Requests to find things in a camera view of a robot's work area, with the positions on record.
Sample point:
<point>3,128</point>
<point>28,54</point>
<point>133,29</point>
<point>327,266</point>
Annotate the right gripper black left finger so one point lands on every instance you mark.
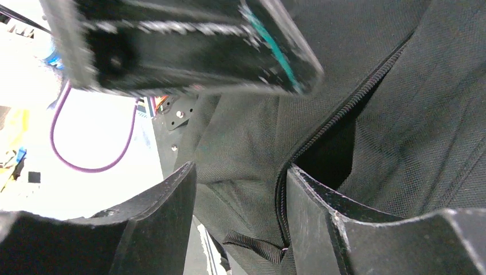
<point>147,234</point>

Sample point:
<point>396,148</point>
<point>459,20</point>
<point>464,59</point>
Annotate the black student backpack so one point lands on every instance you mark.
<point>397,125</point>

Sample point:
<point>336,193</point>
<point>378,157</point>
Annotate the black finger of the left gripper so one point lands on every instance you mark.
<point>154,48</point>

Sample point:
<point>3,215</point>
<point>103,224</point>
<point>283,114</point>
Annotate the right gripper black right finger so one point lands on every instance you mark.
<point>332,234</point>

